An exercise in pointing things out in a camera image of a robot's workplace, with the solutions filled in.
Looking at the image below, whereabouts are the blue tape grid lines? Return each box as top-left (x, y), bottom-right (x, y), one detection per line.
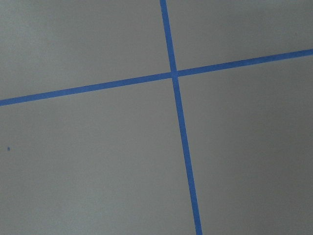
top-left (0, 0), bottom-right (313, 235)

